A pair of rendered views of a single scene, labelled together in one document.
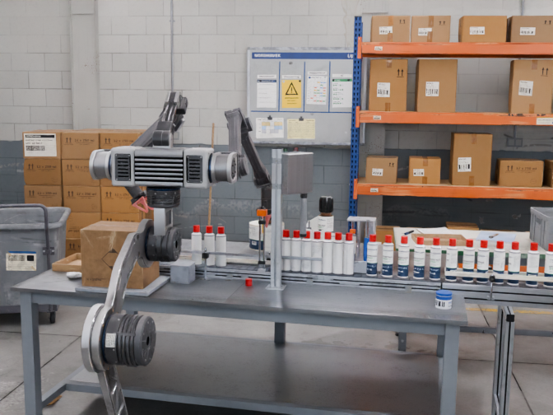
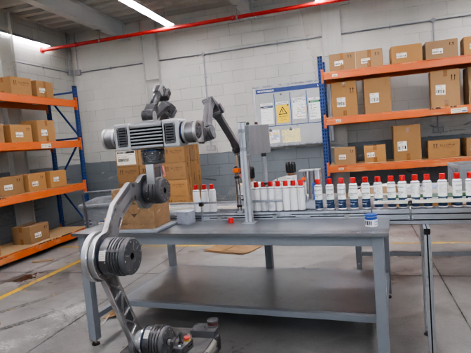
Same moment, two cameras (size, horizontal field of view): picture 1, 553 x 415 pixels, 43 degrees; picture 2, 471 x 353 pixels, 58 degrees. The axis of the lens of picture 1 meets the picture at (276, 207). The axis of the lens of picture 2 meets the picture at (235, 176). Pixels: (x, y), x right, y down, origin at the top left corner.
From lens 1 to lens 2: 0.74 m
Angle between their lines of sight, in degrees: 10
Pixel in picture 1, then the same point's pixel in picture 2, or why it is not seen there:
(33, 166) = (123, 171)
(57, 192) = not seen: hidden behind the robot
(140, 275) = (151, 218)
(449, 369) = (378, 272)
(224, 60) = (239, 97)
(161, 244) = (152, 190)
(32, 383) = (90, 299)
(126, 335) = (112, 251)
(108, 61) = not seen: hidden behind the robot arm
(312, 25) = (292, 69)
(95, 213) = not seen: hidden behind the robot
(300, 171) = (259, 137)
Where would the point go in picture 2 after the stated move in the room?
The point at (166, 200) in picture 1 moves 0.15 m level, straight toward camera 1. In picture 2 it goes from (153, 157) to (148, 159)
